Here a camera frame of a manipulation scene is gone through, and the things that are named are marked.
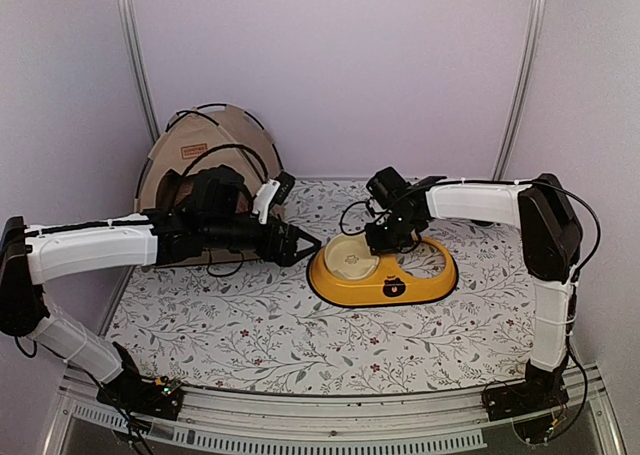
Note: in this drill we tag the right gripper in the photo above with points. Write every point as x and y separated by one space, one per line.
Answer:
376 246

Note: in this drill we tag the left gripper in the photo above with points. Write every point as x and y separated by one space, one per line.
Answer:
284 256

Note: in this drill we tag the cream paw print bowl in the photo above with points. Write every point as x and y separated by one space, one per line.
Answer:
348 258

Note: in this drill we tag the yellow double bowl holder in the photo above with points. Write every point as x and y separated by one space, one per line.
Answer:
389 285

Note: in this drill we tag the black tent pole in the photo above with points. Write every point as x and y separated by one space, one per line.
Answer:
188 135
242 144

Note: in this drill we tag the beige pet tent fabric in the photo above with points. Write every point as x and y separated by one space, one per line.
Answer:
200 186

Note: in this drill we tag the pink checkered cushion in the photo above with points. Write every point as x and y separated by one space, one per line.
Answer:
172 190

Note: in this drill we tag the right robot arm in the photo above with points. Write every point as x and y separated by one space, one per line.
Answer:
551 238

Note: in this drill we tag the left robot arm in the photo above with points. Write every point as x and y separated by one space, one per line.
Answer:
33 255

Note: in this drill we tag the dark blue cup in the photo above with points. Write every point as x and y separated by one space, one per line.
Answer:
482 223

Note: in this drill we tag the floral table mat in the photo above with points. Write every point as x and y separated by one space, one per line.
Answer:
229 322

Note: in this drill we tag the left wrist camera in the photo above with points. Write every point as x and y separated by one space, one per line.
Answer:
273 192

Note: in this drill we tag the front aluminium rail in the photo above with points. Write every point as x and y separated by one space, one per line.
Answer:
232 422

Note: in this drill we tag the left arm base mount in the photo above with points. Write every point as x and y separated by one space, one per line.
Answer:
131 393

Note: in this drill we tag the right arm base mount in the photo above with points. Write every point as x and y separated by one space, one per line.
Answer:
525 400

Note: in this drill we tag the right aluminium frame post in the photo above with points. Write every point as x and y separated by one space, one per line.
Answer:
532 36

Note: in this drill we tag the aluminium frame post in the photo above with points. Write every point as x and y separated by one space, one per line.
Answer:
532 36
134 50

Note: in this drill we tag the left aluminium frame post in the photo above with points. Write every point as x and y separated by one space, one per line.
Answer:
134 50

